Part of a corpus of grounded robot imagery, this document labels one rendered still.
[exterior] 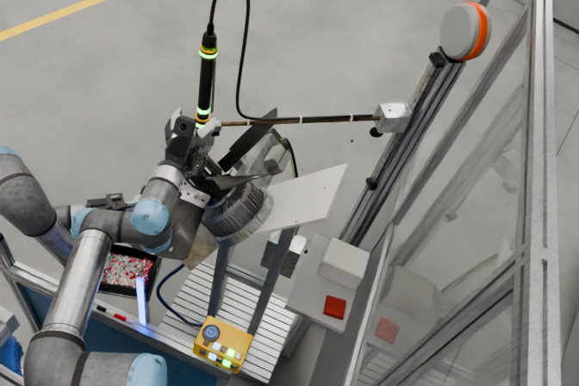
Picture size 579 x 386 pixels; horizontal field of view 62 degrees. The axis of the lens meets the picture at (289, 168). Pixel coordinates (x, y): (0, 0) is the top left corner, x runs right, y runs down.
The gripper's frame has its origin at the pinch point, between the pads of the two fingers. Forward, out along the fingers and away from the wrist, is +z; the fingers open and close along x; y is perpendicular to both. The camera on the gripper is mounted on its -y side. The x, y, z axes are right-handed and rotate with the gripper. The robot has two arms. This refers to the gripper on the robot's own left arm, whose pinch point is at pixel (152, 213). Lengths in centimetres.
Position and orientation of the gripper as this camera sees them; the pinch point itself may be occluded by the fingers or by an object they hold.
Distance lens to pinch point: 167.7
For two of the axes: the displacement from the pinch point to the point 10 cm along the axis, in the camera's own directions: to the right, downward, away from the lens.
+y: -2.9, -6.9, 6.6
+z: 9.4, -0.8, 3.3
